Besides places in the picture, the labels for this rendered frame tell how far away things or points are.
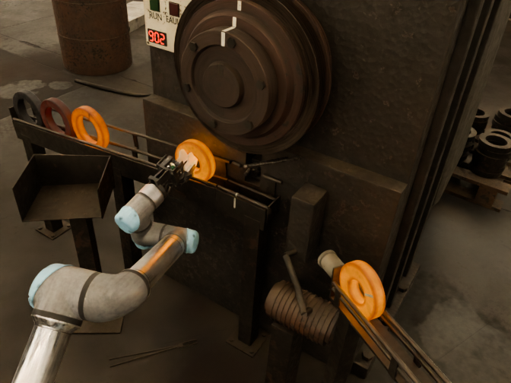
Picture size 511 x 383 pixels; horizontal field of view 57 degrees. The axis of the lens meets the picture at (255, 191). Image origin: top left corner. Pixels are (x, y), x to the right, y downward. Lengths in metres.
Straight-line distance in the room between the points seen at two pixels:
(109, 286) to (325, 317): 0.62
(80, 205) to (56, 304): 0.59
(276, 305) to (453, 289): 1.17
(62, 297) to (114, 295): 0.12
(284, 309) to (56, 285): 0.65
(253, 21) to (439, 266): 1.69
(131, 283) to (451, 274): 1.71
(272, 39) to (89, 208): 0.86
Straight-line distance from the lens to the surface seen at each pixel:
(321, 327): 1.44
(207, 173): 1.60
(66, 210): 1.72
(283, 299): 1.47
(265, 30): 1.21
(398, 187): 1.39
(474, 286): 2.51
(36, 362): 1.22
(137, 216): 1.45
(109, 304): 1.17
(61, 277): 1.22
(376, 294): 1.22
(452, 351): 2.20
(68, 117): 2.04
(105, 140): 1.93
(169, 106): 1.71
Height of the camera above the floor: 1.62
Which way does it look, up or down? 36 degrees down
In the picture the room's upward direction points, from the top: 4 degrees clockwise
